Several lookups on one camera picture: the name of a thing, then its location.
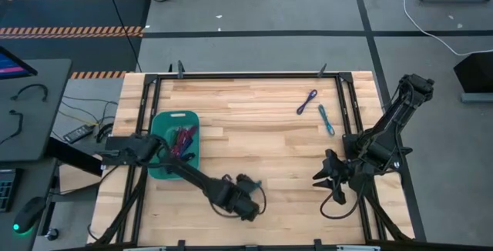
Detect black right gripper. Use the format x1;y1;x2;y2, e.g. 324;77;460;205
312;149;365;206

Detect white floor cable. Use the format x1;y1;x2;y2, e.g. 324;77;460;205
381;0;493;57

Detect black box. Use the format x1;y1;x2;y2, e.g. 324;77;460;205
453;50;493;95

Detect computer monitor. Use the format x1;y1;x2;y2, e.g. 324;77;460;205
0;45;39;80

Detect black curved cable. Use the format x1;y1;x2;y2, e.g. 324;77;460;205
10;83;49;102
0;109;25;146

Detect black keyboard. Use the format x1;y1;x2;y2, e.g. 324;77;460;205
0;168;21;213

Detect black floor mat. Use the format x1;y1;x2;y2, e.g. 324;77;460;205
0;0;152;74

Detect grey desk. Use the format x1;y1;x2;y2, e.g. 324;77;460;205
0;59;72;162

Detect teal plastic bin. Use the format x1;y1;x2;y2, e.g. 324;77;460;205
147;110;201;182

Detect black computer mouse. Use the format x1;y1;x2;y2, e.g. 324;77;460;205
12;196;48;236

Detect long black floor cable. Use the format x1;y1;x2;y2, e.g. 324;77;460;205
102;0;143;73

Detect black aluminium table frame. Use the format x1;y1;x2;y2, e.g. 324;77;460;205
114;72;417;251

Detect grey metal foot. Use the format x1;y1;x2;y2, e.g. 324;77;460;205
460;92;493;104

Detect black remote control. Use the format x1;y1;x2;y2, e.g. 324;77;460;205
62;124;96;145

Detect white label strip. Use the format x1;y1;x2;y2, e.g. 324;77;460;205
336;244;381;251

